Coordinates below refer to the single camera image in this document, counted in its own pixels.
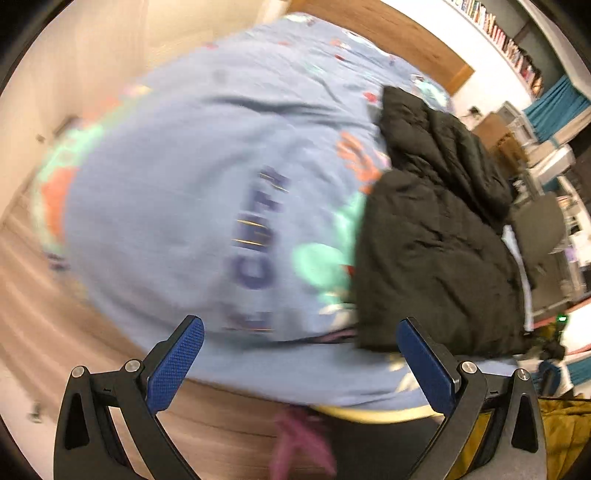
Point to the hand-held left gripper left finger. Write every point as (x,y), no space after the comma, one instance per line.
(178,364)

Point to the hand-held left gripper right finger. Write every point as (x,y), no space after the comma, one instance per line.
(425,364)

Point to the black puffer jacket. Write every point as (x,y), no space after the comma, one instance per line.
(429,240)

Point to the white cloth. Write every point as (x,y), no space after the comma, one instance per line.
(519,267)

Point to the yellow cloth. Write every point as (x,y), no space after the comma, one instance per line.
(568,438)

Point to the grey chair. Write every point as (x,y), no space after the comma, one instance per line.
(538,230)

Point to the pink cloth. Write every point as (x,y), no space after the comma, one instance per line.
(302,443)

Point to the blue printed blanket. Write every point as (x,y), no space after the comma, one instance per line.
(184,194)

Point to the cardboard box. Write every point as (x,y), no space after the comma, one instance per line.
(498,138)

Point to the teal curtain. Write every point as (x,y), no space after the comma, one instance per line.
(554,110)

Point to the row of books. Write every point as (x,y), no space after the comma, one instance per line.
(508,44)

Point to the wooden headboard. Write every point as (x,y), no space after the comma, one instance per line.
(406,37)

